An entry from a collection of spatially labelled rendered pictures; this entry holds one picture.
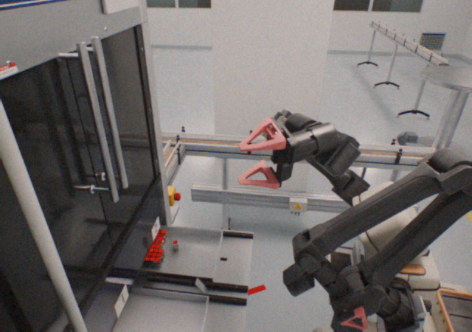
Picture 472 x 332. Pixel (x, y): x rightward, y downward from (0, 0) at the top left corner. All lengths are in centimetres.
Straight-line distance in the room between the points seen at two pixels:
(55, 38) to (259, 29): 188
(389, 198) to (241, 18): 192
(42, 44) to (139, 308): 96
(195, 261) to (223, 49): 163
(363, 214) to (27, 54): 75
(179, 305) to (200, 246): 30
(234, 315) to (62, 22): 105
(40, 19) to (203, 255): 108
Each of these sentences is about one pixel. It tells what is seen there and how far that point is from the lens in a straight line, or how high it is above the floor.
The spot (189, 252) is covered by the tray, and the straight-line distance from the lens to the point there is 147.
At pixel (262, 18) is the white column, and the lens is 248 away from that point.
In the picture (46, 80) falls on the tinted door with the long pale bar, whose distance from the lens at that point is 75.
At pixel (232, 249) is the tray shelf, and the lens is 148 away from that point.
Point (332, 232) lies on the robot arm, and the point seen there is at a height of 142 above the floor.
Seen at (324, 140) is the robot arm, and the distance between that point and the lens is 65.
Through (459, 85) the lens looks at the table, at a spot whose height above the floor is 93.
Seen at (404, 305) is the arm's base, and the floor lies 123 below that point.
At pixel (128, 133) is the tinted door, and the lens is 109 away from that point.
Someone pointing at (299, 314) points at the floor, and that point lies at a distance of 238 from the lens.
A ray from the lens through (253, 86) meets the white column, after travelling 259.
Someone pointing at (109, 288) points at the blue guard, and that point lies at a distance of 109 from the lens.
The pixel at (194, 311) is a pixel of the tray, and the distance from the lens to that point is 130.
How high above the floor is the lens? 196
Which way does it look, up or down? 30 degrees down
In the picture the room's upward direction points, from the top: straight up
